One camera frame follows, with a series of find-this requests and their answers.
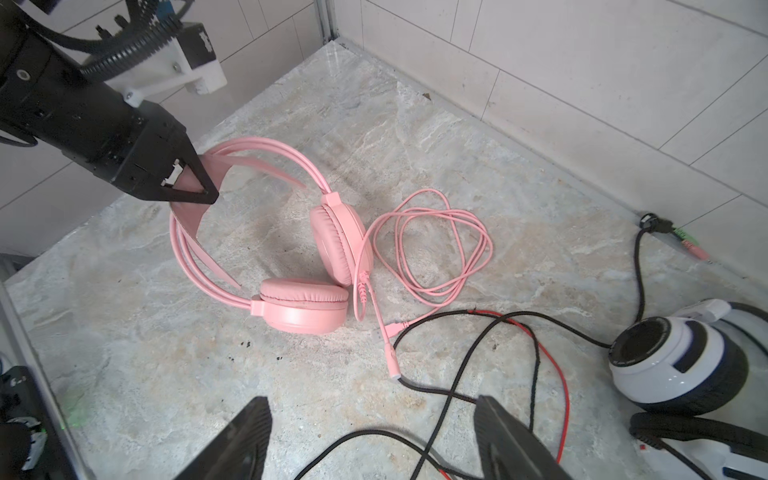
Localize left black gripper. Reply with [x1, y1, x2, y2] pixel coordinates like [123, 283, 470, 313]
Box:
[1, 23, 219, 205]

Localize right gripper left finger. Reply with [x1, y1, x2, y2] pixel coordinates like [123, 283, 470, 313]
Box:
[176, 396, 272, 480]

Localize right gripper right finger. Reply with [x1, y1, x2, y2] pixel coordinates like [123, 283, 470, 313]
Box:
[473, 395, 571, 480]

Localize pink headphones with cable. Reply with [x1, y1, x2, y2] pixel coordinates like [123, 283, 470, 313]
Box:
[159, 137, 499, 384]

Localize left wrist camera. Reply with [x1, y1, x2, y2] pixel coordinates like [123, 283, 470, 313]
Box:
[80, 12, 227, 108]

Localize white black headphones with cable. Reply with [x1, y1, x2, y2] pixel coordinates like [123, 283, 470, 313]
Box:
[292, 211, 768, 480]

